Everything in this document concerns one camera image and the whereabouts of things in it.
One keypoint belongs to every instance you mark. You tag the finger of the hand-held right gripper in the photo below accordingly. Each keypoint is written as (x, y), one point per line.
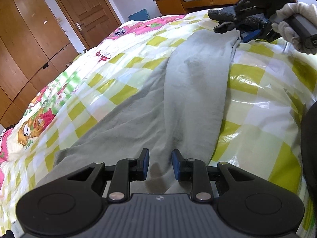
(227, 13)
(251, 36)

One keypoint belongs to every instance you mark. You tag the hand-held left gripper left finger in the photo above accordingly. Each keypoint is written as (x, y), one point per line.
(146, 164)

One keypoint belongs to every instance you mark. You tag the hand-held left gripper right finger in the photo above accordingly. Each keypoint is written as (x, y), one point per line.
(176, 166)

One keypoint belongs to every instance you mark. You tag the grey pants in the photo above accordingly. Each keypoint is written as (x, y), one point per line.
(173, 99)

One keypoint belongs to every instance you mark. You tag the person's right hand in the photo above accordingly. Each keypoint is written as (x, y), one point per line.
(297, 8)

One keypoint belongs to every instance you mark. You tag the checked cartoon printed blanket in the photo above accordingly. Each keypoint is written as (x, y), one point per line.
(260, 104)

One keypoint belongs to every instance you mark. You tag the blue foam mat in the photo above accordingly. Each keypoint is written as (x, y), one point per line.
(138, 14)

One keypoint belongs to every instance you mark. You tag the dark cloth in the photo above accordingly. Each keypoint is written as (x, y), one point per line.
(309, 153)

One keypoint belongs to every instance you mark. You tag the wooden door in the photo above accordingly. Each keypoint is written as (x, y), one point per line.
(85, 7)

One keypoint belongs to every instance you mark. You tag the wooden wardrobe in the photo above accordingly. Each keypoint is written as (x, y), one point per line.
(27, 44)

